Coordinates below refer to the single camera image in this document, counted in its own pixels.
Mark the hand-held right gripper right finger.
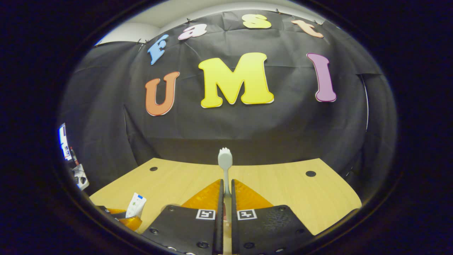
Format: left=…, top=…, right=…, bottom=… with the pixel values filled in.
left=231, top=179, right=315, bottom=255

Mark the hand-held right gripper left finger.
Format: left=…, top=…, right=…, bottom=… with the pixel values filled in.
left=142, top=179, right=224, bottom=255

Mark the white toothpaste tube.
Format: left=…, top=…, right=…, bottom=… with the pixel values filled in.
left=126, top=193, right=147, bottom=218

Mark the white toothbrush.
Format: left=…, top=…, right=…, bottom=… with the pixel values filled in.
left=218, top=148, right=233, bottom=255

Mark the wooden desktop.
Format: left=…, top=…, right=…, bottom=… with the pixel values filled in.
left=88, top=158, right=362, bottom=255

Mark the white power strip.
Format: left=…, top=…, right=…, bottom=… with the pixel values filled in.
left=72, top=164, right=90, bottom=191

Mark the lit monitor screen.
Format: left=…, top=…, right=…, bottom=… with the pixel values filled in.
left=58, top=123, right=72, bottom=162

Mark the black backdrop cloth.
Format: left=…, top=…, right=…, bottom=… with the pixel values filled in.
left=58, top=10, right=397, bottom=199

